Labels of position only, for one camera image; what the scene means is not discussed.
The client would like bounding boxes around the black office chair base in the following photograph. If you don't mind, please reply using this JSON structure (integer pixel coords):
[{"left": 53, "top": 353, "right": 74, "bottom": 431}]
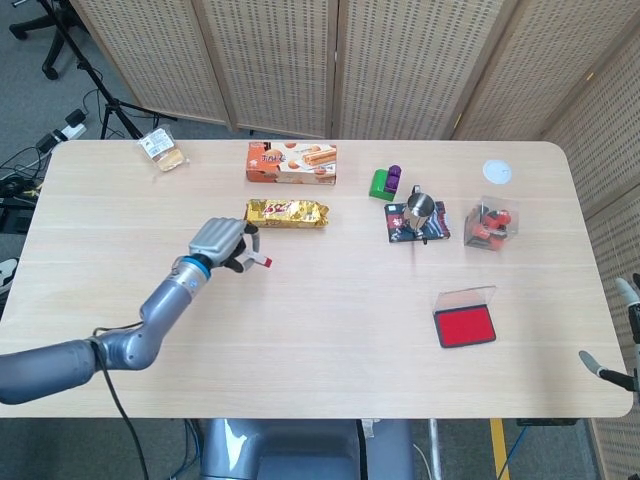
[{"left": 8, "top": 0, "right": 76, "bottom": 81}]

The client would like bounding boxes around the purple toy block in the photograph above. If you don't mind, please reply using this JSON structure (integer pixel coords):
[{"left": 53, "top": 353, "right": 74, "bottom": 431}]
[{"left": 383, "top": 164, "right": 404, "bottom": 194}]

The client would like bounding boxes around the metal table leg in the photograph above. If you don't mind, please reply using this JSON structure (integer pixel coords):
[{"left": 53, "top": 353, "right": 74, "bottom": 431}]
[{"left": 427, "top": 418, "right": 445, "bottom": 480}]

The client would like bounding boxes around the white black floor device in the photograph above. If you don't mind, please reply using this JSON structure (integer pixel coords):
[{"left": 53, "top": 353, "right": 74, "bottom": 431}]
[{"left": 0, "top": 256, "right": 21, "bottom": 292}]

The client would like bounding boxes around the clear box with red items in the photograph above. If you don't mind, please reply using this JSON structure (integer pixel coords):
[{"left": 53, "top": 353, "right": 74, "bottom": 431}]
[{"left": 462, "top": 194, "right": 521, "bottom": 253}]

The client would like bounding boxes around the black tripod stand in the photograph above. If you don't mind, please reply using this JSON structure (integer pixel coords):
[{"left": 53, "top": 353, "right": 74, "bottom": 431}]
[{"left": 37, "top": 0, "right": 177, "bottom": 141}]

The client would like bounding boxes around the bread in clear wrapper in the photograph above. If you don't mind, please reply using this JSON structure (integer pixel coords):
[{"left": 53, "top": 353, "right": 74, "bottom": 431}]
[{"left": 137, "top": 124, "right": 192, "bottom": 174}]

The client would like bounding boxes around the stainless steel mug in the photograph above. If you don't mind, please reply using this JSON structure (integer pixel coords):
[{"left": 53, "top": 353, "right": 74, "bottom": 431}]
[{"left": 403, "top": 184, "right": 435, "bottom": 245}]

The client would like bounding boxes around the gold foil snack packet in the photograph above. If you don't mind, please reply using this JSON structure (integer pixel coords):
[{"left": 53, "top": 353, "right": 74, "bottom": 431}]
[{"left": 243, "top": 198, "right": 331, "bottom": 231}]

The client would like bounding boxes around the blue cable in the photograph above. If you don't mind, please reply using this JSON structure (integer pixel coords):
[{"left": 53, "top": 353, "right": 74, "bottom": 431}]
[{"left": 182, "top": 418, "right": 206, "bottom": 480}]

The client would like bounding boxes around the red ink pad clear lid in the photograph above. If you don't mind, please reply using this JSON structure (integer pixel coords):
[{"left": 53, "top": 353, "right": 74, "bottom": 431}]
[{"left": 432, "top": 285, "right": 498, "bottom": 350}]

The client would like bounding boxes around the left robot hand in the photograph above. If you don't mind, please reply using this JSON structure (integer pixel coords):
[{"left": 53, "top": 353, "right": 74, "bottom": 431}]
[{"left": 188, "top": 217, "right": 262, "bottom": 275}]

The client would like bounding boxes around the orange egg roll box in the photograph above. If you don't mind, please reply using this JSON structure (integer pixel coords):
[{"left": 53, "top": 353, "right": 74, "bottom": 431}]
[{"left": 245, "top": 141, "right": 338, "bottom": 186}]

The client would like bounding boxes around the white round lid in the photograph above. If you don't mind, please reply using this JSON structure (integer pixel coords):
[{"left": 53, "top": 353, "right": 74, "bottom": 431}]
[{"left": 482, "top": 159, "right": 513, "bottom": 185}]

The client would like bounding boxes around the white power strip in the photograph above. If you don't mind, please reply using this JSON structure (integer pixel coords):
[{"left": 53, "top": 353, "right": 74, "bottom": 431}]
[{"left": 52, "top": 123, "right": 87, "bottom": 143}]

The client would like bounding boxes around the floor cable bundle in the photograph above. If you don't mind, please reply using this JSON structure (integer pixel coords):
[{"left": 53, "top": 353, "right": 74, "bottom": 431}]
[{"left": 0, "top": 144, "right": 51, "bottom": 236}]

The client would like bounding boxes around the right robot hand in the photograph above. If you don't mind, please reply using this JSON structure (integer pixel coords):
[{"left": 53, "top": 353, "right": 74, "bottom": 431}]
[{"left": 578, "top": 273, "right": 640, "bottom": 396}]

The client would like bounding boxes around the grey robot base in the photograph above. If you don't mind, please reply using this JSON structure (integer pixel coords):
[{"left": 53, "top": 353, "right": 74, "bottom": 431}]
[{"left": 199, "top": 417, "right": 416, "bottom": 480}]

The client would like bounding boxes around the green toy block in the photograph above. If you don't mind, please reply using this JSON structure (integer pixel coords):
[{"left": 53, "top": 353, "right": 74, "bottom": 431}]
[{"left": 368, "top": 168, "right": 396, "bottom": 203}]

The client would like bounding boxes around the dark patterned cloth coaster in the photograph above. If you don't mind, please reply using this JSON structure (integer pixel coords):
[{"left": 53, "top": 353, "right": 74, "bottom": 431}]
[{"left": 383, "top": 200, "right": 453, "bottom": 245}]

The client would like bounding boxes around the wicker folding screen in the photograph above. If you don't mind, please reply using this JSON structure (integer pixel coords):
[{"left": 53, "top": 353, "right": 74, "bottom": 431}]
[{"left": 69, "top": 0, "right": 640, "bottom": 480}]

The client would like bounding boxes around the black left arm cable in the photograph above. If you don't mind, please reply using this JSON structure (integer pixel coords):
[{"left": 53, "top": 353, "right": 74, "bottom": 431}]
[{"left": 92, "top": 325, "right": 152, "bottom": 480}]

